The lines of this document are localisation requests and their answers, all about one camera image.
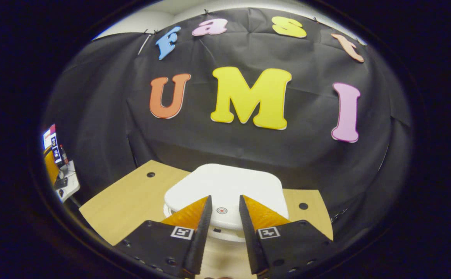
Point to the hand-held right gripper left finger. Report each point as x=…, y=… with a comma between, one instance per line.
x=202, y=240

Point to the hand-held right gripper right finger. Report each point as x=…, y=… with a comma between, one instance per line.
x=250, y=244

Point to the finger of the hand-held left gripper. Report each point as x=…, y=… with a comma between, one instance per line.
x=50, y=168

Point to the white desktop garbage bin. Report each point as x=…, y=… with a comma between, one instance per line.
x=229, y=182

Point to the wooden desktop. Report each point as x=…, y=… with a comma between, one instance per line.
x=132, y=201

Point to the white side table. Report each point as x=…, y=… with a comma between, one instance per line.
x=70, y=186

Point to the computer monitor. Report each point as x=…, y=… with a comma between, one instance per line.
x=52, y=139

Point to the black backdrop cloth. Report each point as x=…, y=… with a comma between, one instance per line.
x=210, y=147

